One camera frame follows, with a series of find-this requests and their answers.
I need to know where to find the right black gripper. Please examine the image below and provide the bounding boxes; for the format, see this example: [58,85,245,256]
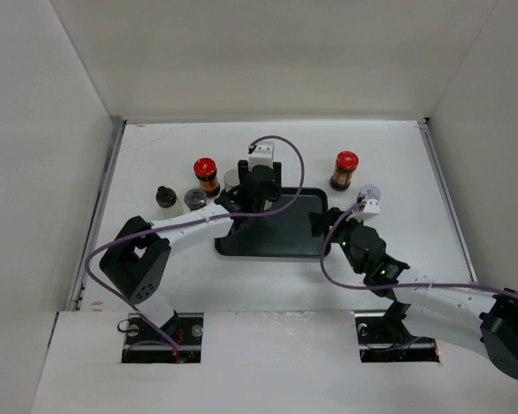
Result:
[309,206,369,274]

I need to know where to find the peppercorn bottle blue label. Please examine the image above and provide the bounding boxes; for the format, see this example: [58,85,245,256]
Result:
[223,168,240,194]

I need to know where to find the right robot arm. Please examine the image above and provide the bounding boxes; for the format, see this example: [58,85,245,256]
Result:
[308,204,518,380]

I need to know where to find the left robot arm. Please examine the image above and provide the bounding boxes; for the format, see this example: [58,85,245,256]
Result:
[99,161,281,344]

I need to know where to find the small jar pink label lid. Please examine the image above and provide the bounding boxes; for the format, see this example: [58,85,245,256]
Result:
[357,184,382,202]

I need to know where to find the black rectangular tray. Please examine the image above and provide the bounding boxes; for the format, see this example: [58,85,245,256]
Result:
[214,187,328,259]

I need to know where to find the dark sauce jar red lid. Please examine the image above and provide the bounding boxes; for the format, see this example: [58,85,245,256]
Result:
[193,157,220,198]

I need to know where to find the pepper grinder clear cap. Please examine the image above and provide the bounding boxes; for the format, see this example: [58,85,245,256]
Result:
[183,188,207,211]

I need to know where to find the orange sauce jar red lid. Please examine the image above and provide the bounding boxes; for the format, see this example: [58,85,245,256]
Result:
[330,151,359,191]

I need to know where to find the grinder bottle black knob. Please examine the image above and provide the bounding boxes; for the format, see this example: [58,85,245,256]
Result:
[155,185,184,218]

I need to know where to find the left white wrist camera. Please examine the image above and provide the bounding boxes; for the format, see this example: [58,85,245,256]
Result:
[248,141,275,171]

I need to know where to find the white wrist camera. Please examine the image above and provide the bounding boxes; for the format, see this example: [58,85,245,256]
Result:
[356,198,380,219]
[248,141,275,171]

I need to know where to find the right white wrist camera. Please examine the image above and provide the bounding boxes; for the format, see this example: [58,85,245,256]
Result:
[356,198,380,219]

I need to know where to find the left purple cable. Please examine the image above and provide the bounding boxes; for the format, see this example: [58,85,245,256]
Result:
[85,135,306,359]

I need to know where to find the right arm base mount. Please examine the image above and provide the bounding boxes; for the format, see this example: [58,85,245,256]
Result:
[354,304,439,363]

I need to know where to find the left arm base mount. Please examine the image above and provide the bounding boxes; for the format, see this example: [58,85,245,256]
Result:
[116,312,204,364]

